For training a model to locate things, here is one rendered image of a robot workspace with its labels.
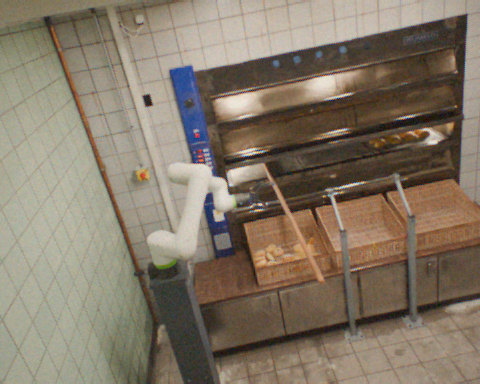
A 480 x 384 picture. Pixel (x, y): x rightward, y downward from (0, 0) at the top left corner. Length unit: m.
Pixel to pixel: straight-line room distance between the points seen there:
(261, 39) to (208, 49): 0.37
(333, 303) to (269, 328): 0.52
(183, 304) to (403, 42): 2.32
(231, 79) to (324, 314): 1.89
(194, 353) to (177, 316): 0.30
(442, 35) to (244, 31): 1.42
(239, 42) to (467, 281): 2.46
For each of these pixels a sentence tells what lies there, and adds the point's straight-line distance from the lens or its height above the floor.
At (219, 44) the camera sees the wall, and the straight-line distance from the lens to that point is 3.04.
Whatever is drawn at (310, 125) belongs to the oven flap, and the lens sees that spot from 3.27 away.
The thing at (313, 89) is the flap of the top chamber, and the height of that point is 1.81.
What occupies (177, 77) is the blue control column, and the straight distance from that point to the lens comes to 3.03.
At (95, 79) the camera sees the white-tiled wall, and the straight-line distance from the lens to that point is 3.13.
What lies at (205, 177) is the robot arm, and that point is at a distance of 2.30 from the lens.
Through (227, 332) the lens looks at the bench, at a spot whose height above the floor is 0.26.
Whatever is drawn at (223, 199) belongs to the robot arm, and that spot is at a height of 1.38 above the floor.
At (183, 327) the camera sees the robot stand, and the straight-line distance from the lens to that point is 2.65.
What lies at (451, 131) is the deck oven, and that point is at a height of 1.24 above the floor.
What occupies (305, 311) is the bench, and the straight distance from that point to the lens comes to 3.39.
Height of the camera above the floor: 2.58
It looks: 25 degrees down
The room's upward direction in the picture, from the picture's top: 11 degrees counter-clockwise
